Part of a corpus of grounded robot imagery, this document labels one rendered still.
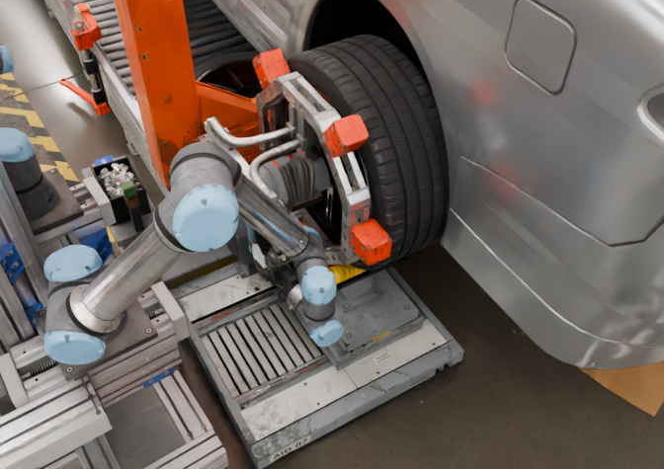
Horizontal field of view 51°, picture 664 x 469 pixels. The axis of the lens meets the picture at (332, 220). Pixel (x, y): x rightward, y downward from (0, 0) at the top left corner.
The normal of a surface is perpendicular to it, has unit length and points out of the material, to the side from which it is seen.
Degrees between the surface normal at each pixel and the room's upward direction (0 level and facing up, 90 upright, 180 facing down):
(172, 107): 90
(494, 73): 90
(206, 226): 85
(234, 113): 90
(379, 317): 0
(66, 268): 7
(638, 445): 0
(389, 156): 51
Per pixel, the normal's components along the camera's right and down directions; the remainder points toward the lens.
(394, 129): 0.33, -0.14
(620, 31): -0.84, 0.23
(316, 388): 0.01, -0.70
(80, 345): 0.12, 0.77
